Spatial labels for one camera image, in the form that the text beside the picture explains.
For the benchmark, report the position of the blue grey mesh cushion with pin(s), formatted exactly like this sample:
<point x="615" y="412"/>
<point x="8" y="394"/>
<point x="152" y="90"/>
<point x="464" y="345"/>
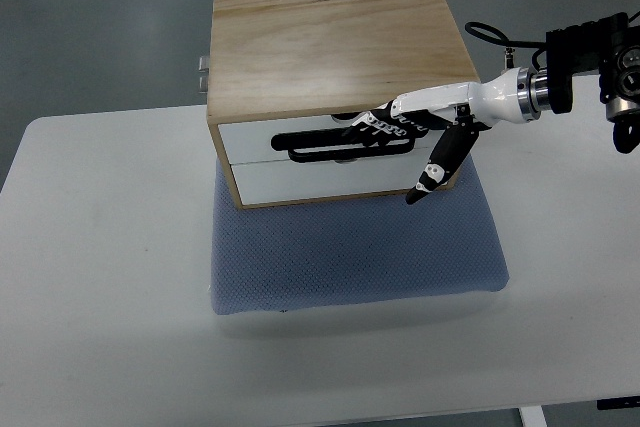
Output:
<point x="354" y="251"/>

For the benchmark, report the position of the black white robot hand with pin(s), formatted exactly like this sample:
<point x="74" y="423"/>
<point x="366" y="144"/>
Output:
<point x="450" y="107"/>

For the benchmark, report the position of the black table bracket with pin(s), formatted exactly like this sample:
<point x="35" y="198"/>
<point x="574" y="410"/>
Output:
<point x="618" y="403"/>

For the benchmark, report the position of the silver metal clamp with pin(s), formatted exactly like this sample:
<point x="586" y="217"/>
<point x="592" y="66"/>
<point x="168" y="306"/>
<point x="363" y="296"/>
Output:
<point x="203" y="72"/>

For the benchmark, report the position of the white table leg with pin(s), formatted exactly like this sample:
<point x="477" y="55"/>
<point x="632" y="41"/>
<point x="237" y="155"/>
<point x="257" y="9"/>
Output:
<point x="532" y="416"/>

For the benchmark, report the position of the white lower drawer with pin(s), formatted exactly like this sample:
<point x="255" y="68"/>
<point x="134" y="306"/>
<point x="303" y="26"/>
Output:
<point x="285" y="181"/>

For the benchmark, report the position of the wooden drawer cabinet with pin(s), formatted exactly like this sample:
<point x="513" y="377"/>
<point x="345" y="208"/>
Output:
<point x="272" y="59"/>

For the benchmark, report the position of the white drawer black handle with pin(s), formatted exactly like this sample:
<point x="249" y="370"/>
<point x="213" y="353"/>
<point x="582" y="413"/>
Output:
<point x="304" y="139"/>

